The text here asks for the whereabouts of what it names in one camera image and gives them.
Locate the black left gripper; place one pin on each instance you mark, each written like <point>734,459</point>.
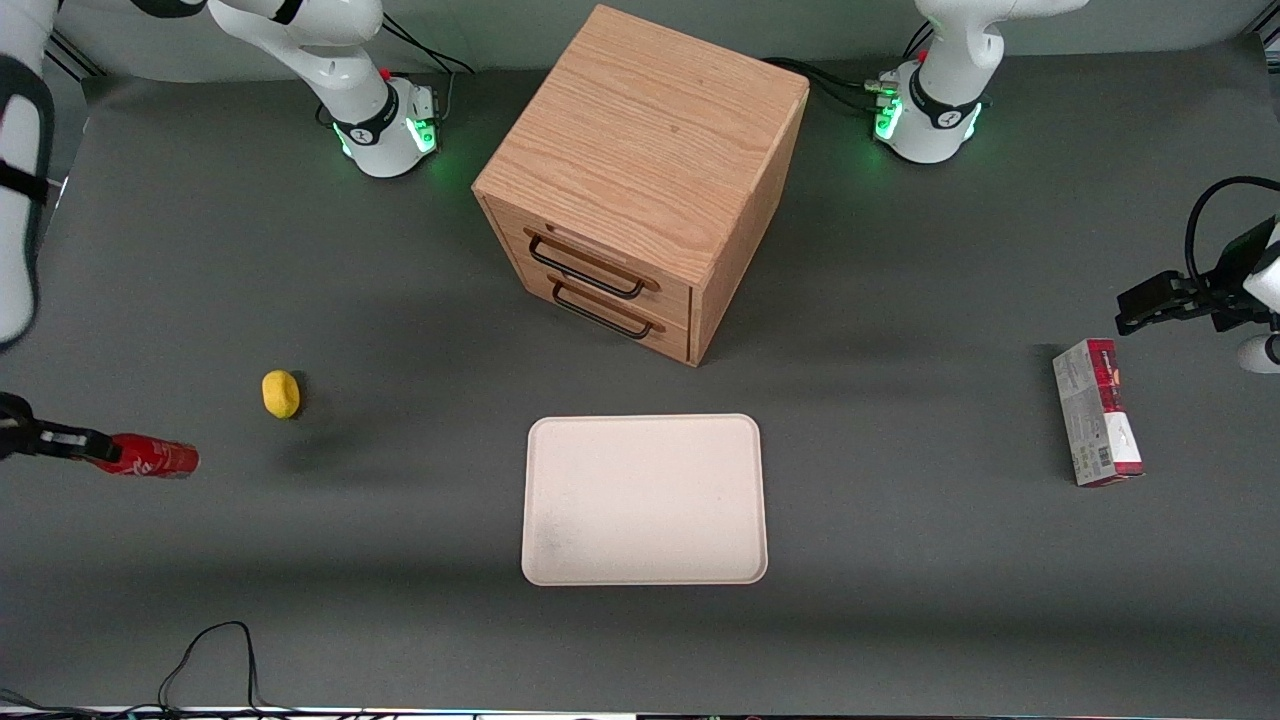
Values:
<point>1222,292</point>

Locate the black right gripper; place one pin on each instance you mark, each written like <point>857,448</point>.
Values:
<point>12,433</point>

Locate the red coke bottle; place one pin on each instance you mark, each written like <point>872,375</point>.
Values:
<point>160,457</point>

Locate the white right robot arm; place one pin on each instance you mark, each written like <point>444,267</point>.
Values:
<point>372,112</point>

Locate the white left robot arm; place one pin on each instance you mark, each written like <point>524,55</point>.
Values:
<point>940,105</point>

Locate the beige rectangular plastic tray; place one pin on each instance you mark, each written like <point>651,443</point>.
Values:
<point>645,500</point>

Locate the grey and red carton box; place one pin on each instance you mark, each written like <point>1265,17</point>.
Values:
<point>1097,415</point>

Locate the yellow lemon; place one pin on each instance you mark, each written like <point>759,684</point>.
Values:
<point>281,394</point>

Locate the dark grey table mat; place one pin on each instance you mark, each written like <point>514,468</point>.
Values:
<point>900,620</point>

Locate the wooden drawer front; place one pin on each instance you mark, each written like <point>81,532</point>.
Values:
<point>672,338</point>
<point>660,292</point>

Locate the wooden two-drawer cabinet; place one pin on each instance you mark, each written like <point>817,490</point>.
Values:
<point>650,140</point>

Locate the black frame rail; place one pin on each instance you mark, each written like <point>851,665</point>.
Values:
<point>78,58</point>

